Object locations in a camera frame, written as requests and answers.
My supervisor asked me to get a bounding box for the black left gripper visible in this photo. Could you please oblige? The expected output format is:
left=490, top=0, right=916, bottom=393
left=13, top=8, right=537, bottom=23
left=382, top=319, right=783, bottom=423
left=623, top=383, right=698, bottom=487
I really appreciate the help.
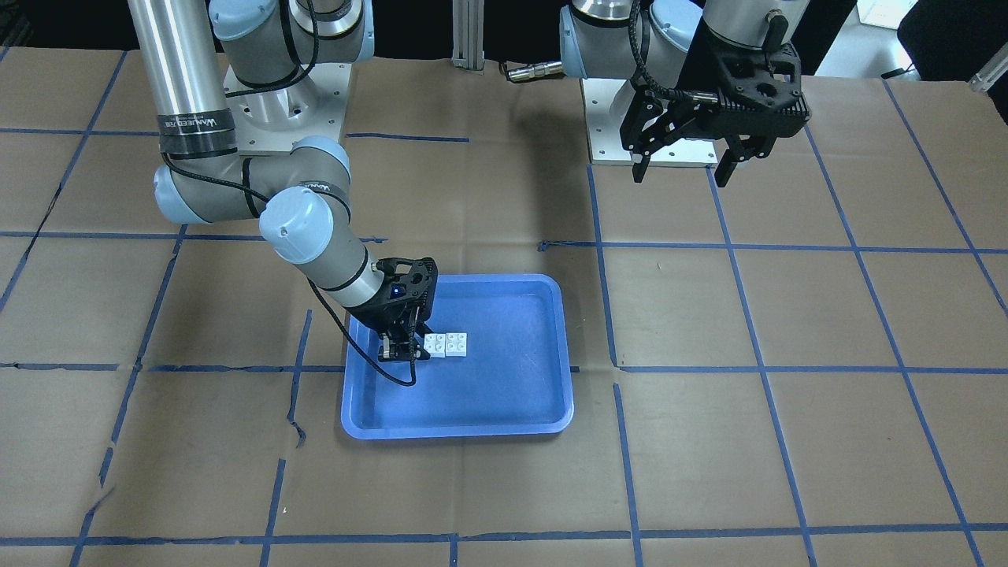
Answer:
left=620, top=31, right=811, bottom=189

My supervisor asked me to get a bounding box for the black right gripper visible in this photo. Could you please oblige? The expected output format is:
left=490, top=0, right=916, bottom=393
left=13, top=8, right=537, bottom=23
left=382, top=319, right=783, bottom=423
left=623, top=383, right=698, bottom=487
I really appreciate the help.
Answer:
left=348, top=256, right=438, bottom=362

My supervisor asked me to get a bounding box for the white square toy block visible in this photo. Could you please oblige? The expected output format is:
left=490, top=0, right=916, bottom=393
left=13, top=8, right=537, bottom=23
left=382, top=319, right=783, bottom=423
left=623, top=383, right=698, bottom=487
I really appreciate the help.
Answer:
left=424, top=332, right=447, bottom=358

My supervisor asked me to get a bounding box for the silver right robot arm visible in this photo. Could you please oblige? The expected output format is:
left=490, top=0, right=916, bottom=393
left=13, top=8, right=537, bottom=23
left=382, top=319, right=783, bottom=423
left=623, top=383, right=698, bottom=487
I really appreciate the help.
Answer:
left=128, top=1, right=438, bottom=362

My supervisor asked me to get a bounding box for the blue plastic tray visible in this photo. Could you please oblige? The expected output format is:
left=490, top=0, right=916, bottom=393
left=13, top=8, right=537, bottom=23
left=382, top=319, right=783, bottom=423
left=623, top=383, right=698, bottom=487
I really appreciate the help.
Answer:
left=339, top=273, right=575, bottom=440

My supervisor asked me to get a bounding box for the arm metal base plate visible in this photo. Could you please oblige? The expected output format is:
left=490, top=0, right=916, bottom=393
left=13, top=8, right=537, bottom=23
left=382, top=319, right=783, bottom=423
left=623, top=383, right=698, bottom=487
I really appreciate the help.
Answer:
left=580, top=77, right=719, bottom=169
left=228, top=62, right=353, bottom=157

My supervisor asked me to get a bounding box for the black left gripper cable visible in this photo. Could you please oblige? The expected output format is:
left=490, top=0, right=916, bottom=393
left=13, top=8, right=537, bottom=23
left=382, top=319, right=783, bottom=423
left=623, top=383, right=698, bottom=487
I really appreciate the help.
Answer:
left=627, top=0, right=719, bottom=105

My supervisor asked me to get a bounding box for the metal cable connector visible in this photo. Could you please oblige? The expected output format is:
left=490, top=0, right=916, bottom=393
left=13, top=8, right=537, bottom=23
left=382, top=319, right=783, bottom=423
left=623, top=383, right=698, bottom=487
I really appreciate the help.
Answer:
left=498, top=61, right=566, bottom=85

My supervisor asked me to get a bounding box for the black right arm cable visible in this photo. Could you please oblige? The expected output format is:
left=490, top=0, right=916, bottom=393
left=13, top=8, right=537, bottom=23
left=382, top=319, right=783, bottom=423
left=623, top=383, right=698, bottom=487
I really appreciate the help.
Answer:
left=161, top=154, right=418, bottom=387

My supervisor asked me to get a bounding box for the aluminium profile post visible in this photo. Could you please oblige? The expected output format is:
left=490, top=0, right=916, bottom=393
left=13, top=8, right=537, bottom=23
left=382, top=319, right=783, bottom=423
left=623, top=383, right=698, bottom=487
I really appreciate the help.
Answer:
left=450, top=0, right=485, bottom=74

